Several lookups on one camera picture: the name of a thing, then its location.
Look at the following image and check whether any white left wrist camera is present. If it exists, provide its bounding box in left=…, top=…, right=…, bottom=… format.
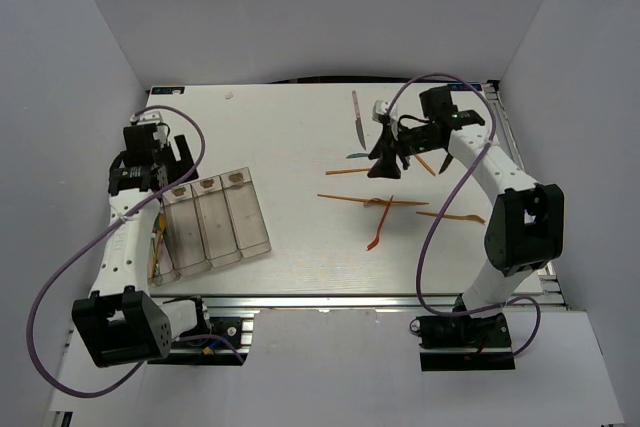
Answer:
left=129, top=110, right=170, bottom=144

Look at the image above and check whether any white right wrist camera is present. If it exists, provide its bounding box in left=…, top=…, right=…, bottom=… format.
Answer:
left=372, top=100, right=399, bottom=138

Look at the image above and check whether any dark orange plastic fork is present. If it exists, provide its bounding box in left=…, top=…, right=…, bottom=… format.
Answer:
left=365, top=196, right=394, bottom=251

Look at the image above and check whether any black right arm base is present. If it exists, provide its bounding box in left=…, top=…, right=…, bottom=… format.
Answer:
left=409, top=314, right=515, bottom=372

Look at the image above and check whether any blue corner label right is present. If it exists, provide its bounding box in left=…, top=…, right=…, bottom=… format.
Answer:
left=448, top=82, right=483, bottom=92

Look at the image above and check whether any orange chopstick lower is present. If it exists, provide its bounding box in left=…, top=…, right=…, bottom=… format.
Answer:
left=316, top=193, right=372, bottom=204

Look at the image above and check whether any orange chopstick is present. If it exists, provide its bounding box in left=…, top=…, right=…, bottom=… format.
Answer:
left=325, top=168, right=370, bottom=176
left=316, top=193, right=372, bottom=204

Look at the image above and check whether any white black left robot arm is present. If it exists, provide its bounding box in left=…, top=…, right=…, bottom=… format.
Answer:
left=72, top=120, right=212, bottom=368

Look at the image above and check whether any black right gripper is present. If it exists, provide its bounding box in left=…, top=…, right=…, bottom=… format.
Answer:
left=367, top=121, right=441, bottom=180

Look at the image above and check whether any orange plastic spoon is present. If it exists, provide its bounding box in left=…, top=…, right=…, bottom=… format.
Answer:
left=151, top=227, right=167, bottom=278

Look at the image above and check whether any orange plastic knife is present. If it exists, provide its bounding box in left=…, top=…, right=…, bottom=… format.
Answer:
left=414, top=154, right=437, bottom=177

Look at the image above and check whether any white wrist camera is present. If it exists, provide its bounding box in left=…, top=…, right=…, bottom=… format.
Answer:
left=129, top=110, right=170, bottom=144
left=372, top=100, right=399, bottom=138

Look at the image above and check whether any iridescent metal spoon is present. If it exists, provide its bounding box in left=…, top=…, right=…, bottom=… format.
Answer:
left=148, top=246, right=162, bottom=285

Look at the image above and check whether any pink handled metal knife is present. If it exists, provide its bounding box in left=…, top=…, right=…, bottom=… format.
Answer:
left=351, top=90, right=367, bottom=150

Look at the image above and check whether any blue corner label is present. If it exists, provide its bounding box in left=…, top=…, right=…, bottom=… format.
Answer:
left=448, top=82, right=483, bottom=92
left=150, top=86, right=185, bottom=96

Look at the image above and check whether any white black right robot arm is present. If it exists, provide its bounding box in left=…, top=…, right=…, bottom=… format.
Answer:
left=368, top=85, right=564, bottom=346

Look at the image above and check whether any orange chopstick upper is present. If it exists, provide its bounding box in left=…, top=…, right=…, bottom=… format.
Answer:
left=325, top=168, right=370, bottom=176

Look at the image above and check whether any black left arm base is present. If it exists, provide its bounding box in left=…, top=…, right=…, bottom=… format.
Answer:
left=149, top=296, right=252, bottom=366

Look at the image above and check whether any blue corner label left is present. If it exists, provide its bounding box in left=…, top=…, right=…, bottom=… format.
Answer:
left=150, top=86, right=185, bottom=96

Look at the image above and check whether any aluminium rail frame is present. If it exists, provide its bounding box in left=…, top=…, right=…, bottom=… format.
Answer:
left=49, top=79, right=569, bottom=427

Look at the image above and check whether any small orange plastic fork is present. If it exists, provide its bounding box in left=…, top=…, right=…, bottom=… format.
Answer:
left=417, top=211, right=486, bottom=225

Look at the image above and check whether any black plastic knife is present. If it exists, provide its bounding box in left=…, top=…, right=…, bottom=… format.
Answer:
left=439, top=154, right=453, bottom=175

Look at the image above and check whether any teal plastic spoon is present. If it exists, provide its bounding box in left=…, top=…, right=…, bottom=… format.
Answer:
left=154, top=213, right=171, bottom=254

